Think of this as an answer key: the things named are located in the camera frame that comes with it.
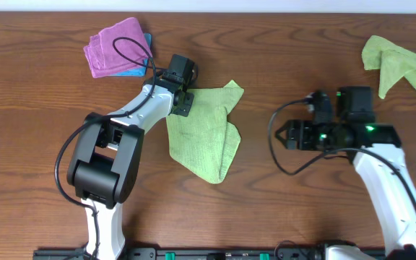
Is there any right black cable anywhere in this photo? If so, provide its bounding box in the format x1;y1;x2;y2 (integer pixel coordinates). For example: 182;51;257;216
267;96;416;260

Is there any folded purple cloth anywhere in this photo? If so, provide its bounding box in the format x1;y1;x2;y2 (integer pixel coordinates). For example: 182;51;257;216
83;17;152;78

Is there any black cable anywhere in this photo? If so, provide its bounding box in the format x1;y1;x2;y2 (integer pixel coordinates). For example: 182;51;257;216
267;96;416;260
53;36;169;260

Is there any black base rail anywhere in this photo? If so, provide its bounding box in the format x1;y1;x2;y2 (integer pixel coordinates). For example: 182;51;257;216
32;241;386;260

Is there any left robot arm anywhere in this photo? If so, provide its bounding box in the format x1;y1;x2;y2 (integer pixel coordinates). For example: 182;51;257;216
66;69;196;259

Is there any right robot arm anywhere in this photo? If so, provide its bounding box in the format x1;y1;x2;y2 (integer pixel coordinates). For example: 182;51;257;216
267;120;416;259

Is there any crumpled green cloth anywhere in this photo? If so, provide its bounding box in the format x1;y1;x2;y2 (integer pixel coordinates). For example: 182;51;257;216
361;35;416;99

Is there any folded blue cloth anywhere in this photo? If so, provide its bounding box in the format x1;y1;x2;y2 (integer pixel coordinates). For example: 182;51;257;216
113;33;152;77

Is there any light green cloth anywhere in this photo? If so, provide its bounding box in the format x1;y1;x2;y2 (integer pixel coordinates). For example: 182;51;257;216
166;80;244;184

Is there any left black cable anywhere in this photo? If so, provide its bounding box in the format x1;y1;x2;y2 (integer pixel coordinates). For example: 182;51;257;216
53;36;169;260

